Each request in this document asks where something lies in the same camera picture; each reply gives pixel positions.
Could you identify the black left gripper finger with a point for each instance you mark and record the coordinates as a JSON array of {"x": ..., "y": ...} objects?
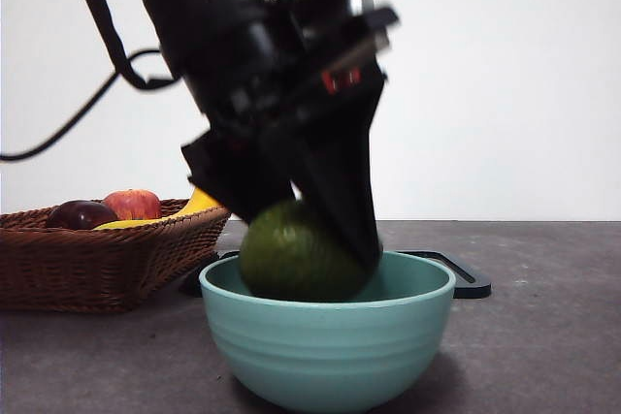
[
  {"x": 233, "y": 176},
  {"x": 339, "y": 167}
]

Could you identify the green avocado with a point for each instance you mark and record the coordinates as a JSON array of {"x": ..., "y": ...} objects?
[{"x": 291, "y": 259}]

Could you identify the teal ribbed bowl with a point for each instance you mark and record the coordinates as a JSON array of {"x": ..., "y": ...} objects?
[{"x": 325, "y": 356}]

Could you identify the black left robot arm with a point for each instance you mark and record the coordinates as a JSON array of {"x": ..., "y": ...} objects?
[{"x": 194, "y": 21}]

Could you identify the yellow banana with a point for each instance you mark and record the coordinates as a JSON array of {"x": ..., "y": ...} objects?
[{"x": 199, "y": 203}]

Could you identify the red yellow streaked apple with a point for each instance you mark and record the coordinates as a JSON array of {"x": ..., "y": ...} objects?
[{"x": 133, "y": 204}]

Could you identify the dark red glossy apple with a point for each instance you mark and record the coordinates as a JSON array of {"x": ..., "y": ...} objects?
[{"x": 80, "y": 216}]

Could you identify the brown wicker basket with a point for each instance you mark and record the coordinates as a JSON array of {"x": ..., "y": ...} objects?
[{"x": 97, "y": 264}]

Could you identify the dark flat rectangular tray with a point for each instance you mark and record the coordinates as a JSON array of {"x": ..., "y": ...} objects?
[{"x": 466, "y": 283}]

